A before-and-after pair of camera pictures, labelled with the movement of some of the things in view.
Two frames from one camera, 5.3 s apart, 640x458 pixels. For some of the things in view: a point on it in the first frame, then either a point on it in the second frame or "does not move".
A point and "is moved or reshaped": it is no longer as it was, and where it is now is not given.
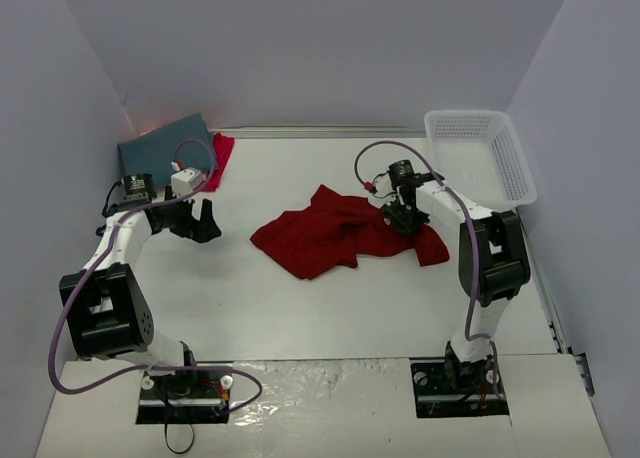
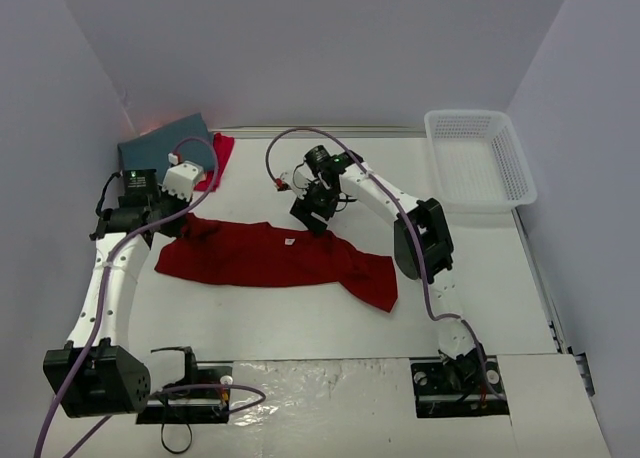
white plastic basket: x=478 y=156 does not move
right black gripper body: x=401 y=218 -> x=307 y=213
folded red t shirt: x=223 y=147 does not move
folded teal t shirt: x=178 y=146 does not move
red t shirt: x=330 y=231 is moved or reshaped
